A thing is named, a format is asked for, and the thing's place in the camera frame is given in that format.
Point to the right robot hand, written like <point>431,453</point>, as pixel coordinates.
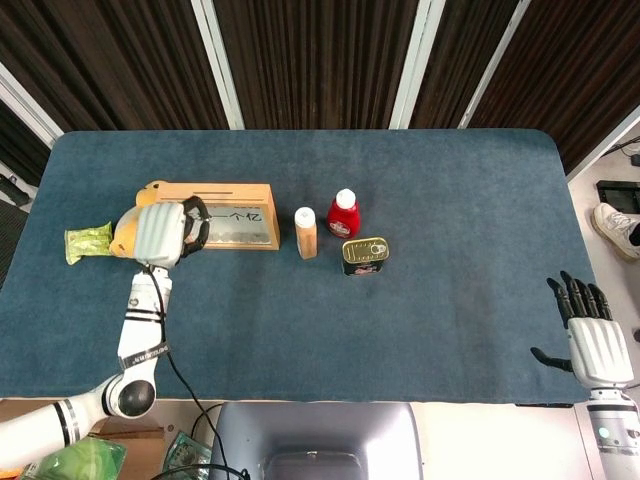
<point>598,345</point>

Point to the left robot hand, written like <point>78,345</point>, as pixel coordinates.
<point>161,235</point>

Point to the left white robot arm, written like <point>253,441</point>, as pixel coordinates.
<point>115,370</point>

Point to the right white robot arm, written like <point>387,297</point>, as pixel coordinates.
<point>612,432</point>

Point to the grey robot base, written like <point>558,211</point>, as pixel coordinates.
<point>315,442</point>

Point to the yellow duck plush toy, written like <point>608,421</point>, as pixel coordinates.
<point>126,231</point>

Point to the green snack packet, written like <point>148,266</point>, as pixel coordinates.
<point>87,242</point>

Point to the white sneaker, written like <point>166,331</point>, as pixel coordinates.
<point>617,231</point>

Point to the orange bottle with white cap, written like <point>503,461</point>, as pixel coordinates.
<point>306,233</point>

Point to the black floor equipment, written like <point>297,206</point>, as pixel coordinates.
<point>620,196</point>

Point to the red ketchup bottle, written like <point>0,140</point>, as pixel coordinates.
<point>344,216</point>

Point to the black and gold tin can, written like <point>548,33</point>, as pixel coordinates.
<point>365,256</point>

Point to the blue table mat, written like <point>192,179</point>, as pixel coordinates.
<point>350,320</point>

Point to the cardboard box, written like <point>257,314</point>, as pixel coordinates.
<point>140,442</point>

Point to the green patterned packet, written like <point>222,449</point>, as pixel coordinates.
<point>187,452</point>

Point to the green plastic bag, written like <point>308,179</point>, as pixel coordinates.
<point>85,460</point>

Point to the wooden coin box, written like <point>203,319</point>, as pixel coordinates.
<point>235,225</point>

